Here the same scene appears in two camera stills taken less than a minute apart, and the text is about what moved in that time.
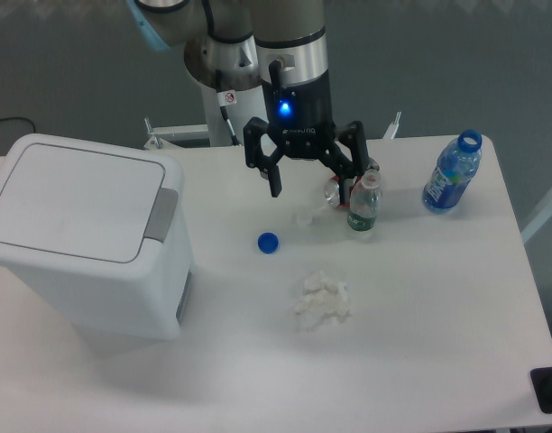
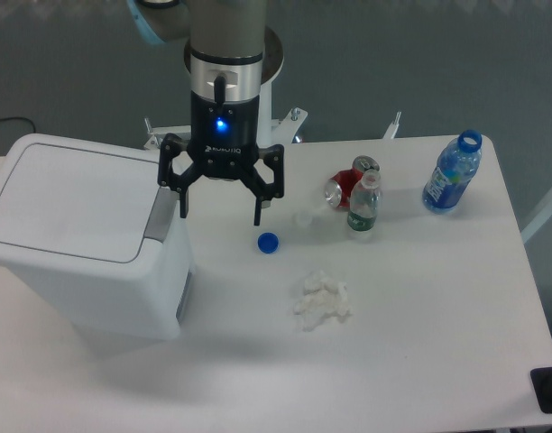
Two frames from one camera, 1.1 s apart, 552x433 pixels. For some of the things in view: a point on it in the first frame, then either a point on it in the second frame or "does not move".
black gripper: (299, 115) to (224, 142)
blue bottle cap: (268, 243) does not move
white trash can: (94, 232) does not move
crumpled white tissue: (323, 299) does not move
